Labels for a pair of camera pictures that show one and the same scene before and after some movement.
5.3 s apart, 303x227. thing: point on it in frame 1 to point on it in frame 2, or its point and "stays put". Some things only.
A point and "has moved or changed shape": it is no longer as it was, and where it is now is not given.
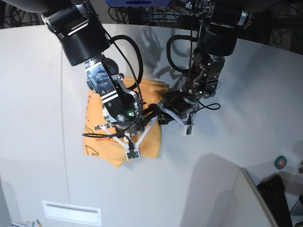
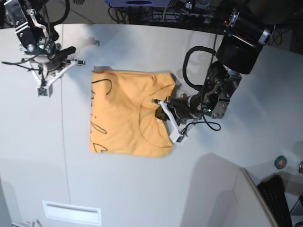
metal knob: [300, 168] stays put
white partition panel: [251, 210] stays put
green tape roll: [280, 162] stays put
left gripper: [130, 127] to [52, 61]
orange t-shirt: [96, 144] has moved or changed shape
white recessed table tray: [71, 213] stays put
